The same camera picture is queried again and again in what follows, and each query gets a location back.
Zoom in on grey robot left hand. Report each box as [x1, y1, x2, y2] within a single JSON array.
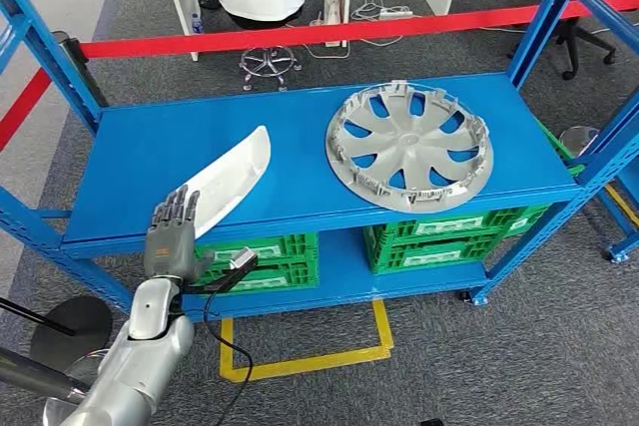
[[144, 185, 215, 282]]

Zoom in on white curved plastic part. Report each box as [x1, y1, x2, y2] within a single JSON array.
[[181, 125, 272, 240]]

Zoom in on blue metal shelf rack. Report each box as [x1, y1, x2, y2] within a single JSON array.
[[596, 145, 639, 265], [0, 0, 639, 325]]

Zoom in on green plastic crate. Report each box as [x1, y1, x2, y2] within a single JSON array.
[[502, 117, 585, 240], [194, 232, 320, 267], [366, 232, 505, 277], [191, 257, 320, 294], [363, 208, 520, 247]]

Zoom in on chrome stool base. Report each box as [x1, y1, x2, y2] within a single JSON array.
[[238, 46, 303, 93]]

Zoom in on grey wheel hubcap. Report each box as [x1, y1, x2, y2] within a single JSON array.
[[325, 80, 494, 214]]

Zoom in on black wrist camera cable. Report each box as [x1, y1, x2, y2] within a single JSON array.
[[200, 263, 255, 426]]

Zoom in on white floor cables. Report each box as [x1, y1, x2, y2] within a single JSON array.
[[299, 0, 431, 61]]

